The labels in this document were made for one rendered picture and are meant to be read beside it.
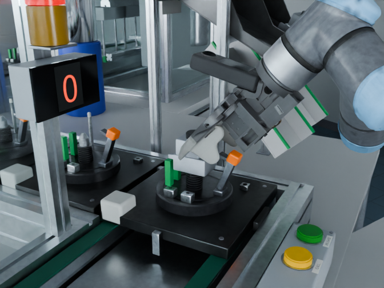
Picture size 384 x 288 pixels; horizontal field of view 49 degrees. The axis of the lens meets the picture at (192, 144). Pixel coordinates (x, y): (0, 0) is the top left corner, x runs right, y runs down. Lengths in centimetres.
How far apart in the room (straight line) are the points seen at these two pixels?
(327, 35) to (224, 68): 16
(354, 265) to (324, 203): 23
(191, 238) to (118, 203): 14
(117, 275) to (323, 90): 374
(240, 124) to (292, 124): 37
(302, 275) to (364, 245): 30
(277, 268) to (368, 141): 23
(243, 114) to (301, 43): 14
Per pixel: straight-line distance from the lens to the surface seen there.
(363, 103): 54
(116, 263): 71
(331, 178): 116
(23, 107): 58
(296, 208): 79
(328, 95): 424
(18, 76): 58
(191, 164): 73
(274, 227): 73
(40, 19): 58
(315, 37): 59
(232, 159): 70
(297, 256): 64
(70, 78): 60
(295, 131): 102
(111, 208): 73
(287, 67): 60
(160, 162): 92
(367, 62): 55
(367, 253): 89
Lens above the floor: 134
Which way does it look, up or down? 21 degrees down
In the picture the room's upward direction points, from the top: straight up
